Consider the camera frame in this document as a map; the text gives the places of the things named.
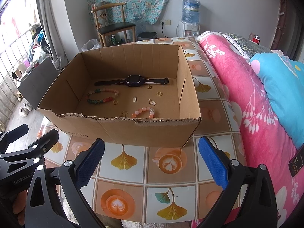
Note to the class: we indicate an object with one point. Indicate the clear plastic bag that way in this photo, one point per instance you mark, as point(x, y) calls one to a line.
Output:
point(91, 45)

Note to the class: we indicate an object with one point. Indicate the white window railing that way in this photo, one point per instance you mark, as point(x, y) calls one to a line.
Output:
point(7, 76)

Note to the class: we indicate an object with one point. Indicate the blue pillow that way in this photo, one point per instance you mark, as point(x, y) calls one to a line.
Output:
point(282, 87)

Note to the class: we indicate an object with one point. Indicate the red jar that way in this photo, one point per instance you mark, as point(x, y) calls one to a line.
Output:
point(256, 39)

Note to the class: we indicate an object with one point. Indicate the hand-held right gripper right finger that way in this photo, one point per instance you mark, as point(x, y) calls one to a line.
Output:
point(212, 163)

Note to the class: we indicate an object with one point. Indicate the brown cardboard box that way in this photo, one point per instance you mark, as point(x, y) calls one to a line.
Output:
point(142, 133)

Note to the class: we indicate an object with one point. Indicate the patterned chair cushion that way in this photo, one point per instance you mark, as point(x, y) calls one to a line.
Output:
point(104, 16)

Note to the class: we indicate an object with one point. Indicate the dark grey cabinet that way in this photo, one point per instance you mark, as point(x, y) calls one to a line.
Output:
point(38, 78)

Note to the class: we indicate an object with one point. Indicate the ginkgo leaf patterned tablecloth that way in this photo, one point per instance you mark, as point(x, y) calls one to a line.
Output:
point(142, 178)

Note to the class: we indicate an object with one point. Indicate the white fluffy rug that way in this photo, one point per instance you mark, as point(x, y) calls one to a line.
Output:
point(154, 224)

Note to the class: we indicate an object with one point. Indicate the brown wooden door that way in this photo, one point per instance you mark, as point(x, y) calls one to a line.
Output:
point(281, 19)

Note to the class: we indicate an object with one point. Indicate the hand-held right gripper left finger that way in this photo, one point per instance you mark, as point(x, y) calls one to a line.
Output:
point(91, 161)

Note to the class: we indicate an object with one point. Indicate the white wall socket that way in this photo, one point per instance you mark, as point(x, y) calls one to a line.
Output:
point(165, 22)

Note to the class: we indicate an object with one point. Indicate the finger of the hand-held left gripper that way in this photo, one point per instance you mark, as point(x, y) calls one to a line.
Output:
point(16, 133)
point(47, 140)

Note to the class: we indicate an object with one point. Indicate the wooden chair with black seat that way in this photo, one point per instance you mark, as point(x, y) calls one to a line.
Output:
point(114, 27)

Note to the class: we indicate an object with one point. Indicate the grey trash bin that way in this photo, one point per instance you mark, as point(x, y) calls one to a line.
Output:
point(147, 36)

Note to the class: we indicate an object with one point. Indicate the beige slipper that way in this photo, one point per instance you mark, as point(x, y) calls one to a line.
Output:
point(19, 97)

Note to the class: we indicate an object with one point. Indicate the pink floral blanket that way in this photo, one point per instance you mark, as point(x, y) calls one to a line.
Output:
point(249, 99)

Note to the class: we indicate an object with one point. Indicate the small gold charm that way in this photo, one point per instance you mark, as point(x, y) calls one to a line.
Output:
point(123, 113)

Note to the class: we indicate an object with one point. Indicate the silver bead jewellery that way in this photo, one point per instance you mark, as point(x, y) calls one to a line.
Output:
point(135, 99)

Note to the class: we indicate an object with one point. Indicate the grey curtain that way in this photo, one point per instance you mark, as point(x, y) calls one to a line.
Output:
point(57, 28)

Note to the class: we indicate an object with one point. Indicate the pile of clothes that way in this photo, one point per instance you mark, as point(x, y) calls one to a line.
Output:
point(38, 42)

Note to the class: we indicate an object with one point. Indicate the grey leaf print pillow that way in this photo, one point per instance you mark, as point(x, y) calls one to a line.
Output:
point(247, 45)

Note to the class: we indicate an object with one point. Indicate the white shoe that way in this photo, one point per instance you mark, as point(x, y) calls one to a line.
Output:
point(22, 112)
point(29, 105)

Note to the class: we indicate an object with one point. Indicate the white water dispenser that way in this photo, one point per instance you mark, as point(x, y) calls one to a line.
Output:
point(190, 30)

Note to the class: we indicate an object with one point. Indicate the teal floral wall cloth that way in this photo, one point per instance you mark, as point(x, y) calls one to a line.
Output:
point(142, 0)

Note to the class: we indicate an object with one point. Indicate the black smart watch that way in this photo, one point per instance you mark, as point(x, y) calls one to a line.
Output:
point(131, 80)

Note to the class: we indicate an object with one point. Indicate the black remote control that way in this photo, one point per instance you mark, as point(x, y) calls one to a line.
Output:
point(296, 163)

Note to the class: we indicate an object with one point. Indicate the green can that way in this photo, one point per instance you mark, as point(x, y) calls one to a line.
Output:
point(113, 40)

